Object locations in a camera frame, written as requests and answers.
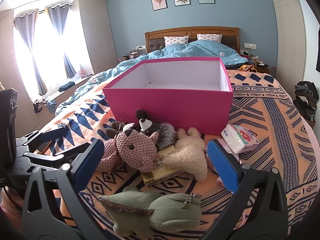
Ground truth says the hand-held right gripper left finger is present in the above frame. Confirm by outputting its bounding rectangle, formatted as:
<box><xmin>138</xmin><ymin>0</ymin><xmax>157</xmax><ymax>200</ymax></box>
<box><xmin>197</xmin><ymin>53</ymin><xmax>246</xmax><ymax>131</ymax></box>
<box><xmin>21</xmin><ymin>138</ymin><xmax>105</xmax><ymax>240</ymax></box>

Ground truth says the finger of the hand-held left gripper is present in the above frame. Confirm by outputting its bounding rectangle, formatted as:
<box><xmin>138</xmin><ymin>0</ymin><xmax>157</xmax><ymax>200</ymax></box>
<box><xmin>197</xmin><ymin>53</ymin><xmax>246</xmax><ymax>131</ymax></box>
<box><xmin>22</xmin><ymin>142</ymin><xmax>93</xmax><ymax>167</ymax></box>
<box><xmin>16</xmin><ymin>126</ymin><xmax>67</xmax><ymax>147</ymax></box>

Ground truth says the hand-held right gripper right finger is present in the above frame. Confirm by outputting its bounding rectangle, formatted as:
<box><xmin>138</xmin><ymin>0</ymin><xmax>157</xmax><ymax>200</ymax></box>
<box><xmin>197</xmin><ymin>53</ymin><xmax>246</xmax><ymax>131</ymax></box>
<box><xmin>200</xmin><ymin>139</ymin><xmax>289</xmax><ymax>240</ymax></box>

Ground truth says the pink floral pouch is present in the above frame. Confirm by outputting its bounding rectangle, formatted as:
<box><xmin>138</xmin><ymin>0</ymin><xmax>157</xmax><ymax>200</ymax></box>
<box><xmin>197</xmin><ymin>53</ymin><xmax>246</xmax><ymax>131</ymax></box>
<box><xmin>204</xmin><ymin>137</ymin><xmax>240</xmax><ymax>188</ymax></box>

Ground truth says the pink floral tissue pack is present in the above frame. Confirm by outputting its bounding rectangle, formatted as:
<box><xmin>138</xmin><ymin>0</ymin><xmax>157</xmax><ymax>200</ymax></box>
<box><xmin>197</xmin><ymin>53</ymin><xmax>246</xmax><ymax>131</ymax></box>
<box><xmin>221</xmin><ymin>124</ymin><xmax>260</xmax><ymax>154</ymax></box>

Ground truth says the cream rabbit plush toy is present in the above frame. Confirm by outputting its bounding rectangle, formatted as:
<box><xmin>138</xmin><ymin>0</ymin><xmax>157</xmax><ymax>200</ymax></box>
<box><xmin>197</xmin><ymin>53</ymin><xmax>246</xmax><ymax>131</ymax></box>
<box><xmin>164</xmin><ymin>127</ymin><xmax>208</xmax><ymax>182</ymax></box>

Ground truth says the pink knitted plush bear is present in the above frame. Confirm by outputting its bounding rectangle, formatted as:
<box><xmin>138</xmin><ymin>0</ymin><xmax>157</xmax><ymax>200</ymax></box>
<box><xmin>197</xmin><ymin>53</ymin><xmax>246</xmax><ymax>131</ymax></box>
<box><xmin>96</xmin><ymin>129</ymin><xmax>160</xmax><ymax>173</ymax></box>

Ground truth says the yellow tissue pack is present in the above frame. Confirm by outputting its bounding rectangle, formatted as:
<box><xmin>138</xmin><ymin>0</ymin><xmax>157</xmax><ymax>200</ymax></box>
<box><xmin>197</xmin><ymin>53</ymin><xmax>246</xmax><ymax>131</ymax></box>
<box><xmin>140</xmin><ymin>145</ymin><xmax>187</xmax><ymax>187</ymax></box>

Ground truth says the grey raccoon plush toy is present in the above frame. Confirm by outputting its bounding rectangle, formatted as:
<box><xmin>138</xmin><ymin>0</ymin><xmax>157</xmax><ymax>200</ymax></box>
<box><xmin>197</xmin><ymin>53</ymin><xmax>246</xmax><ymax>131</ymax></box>
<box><xmin>104</xmin><ymin>109</ymin><xmax>177</xmax><ymax>153</ymax></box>

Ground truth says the green dinosaur plush toy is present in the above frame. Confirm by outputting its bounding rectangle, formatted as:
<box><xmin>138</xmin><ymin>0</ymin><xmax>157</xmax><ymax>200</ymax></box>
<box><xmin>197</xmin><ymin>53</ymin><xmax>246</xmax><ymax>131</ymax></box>
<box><xmin>97</xmin><ymin>185</ymin><xmax>202</xmax><ymax>238</ymax></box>

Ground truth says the pink cardboard box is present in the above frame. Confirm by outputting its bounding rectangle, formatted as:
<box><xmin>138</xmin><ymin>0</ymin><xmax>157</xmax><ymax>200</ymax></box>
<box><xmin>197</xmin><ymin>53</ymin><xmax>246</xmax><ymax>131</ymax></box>
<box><xmin>102</xmin><ymin>57</ymin><xmax>234</xmax><ymax>136</ymax></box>

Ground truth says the person's left forearm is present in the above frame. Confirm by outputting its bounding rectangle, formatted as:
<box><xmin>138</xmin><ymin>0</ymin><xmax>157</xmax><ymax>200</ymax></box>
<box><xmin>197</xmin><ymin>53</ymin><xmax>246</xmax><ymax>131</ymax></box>
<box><xmin>0</xmin><ymin>187</ymin><xmax>24</xmax><ymax>227</ymax></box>

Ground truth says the dark blue cushion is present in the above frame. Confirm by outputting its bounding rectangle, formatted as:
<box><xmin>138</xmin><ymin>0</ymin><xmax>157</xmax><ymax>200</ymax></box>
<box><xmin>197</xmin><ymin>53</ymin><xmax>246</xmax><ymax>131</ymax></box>
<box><xmin>58</xmin><ymin>81</ymin><xmax>76</xmax><ymax>92</ymax></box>

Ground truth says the orange patterned blanket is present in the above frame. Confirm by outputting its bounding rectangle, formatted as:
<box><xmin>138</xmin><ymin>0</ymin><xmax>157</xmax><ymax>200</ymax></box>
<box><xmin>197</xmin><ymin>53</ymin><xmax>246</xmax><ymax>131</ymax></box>
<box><xmin>37</xmin><ymin>69</ymin><xmax>319</xmax><ymax>240</ymax></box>

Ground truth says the grey blue curtain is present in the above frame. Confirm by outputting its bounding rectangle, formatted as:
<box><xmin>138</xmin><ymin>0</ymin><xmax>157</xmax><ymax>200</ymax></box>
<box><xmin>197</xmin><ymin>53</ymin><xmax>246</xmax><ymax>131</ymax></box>
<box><xmin>14</xmin><ymin>6</ymin><xmax>48</xmax><ymax>95</ymax></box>
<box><xmin>46</xmin><ymin>4</ymin><xmax>77</xmax><ymax>79</ymax></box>

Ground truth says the yellow orange plush toy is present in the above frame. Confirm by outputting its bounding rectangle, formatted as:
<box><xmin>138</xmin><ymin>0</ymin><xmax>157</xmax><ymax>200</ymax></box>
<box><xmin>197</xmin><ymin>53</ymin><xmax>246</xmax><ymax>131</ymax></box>
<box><xmin>237</xmin><ymin>64</ymin><xmax>258</xmax><ymax>72</ymax></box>

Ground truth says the dark grey blanket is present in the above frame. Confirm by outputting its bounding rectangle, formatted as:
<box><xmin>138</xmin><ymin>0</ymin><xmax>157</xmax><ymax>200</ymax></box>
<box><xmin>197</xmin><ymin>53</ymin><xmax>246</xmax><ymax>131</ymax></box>
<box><xmin>225</xmin><ymin>61</ymin><xmax>250</xmax><ymax>70</ymax></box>

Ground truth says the dark wooden nightstand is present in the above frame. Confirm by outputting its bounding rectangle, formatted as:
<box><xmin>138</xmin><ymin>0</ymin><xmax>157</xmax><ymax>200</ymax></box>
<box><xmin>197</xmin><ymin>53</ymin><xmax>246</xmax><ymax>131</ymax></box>
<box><xmin>254</xmin><ymin>64</ymin><xmax>277</xmax><ymax>77</ymax></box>

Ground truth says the pile of dark clothes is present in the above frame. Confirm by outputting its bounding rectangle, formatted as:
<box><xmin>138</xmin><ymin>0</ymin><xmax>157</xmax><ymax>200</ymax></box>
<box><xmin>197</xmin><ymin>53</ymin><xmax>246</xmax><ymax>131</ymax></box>
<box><xmin>293</xmin><ymin>81</ymin><xmax>318</xmax><ymax>128</ymax></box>

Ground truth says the bedside table with bottles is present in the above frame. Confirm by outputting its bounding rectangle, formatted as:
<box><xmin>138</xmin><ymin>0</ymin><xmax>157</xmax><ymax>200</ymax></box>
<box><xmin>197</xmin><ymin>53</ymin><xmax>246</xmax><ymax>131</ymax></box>
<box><xmin>122</xmin><ymin>50</ymin><xmax>142</xmax><ymax>62</ymax></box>

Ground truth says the blue floral duvet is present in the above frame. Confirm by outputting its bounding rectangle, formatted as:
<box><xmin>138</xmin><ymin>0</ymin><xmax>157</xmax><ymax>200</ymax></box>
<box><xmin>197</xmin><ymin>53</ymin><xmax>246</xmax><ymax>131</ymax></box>
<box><xmin>55</xmin><ymin>40</ymin><xmax>249</xmax><ymax>115</ymax></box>

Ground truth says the white spotted pillow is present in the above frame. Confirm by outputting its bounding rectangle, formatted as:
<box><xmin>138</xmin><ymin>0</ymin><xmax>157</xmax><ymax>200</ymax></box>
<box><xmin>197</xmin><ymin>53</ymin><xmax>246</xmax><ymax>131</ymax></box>
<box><xmin>164</xmin><ymin>35</ymin><xmax>189</xmax><ymax>47</ymax></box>
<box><xmin>197</xmin><ymin>33</ymin><xmax>223</xmax><ymax>43</ymax></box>

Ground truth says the wooden bed headboard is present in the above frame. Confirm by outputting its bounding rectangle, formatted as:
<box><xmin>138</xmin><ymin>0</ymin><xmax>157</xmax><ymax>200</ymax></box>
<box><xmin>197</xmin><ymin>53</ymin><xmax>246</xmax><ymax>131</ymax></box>
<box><xmin>144</xmin><ymin>27</ymin><xmax>240</xmax><ymax>54</ymax></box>

